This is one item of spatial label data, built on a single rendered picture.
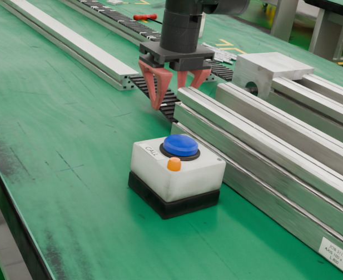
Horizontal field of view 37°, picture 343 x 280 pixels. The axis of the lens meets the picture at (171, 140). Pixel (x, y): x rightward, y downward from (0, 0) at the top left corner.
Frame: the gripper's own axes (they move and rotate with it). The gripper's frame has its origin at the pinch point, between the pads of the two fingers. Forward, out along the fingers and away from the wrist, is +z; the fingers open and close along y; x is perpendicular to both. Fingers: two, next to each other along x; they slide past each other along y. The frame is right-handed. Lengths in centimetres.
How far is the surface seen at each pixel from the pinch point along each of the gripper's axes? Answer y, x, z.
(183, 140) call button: -12.7, -19.8, -5.0
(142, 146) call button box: -16.6, -17.3, -3.7
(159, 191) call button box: -17.0, -22.3, -0.6
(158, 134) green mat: -5.1, -4.9, 2.5
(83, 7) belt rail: 17, 65, 1
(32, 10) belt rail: 0, 57, 0
